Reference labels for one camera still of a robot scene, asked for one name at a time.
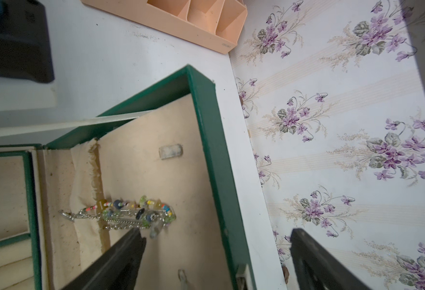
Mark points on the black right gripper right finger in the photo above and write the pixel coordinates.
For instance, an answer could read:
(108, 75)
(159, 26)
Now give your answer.
(316, 268)

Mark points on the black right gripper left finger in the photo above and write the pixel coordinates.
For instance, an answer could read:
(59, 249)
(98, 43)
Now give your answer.
(117, 268)

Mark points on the green jewelry box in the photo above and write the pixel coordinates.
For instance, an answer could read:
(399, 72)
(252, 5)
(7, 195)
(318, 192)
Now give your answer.
(157, 162)

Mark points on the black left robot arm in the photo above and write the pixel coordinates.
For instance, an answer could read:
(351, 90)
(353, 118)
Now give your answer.
(25, 47)

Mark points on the peach plastic file organizer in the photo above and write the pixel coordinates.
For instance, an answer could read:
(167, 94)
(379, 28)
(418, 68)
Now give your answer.
(215, 24)

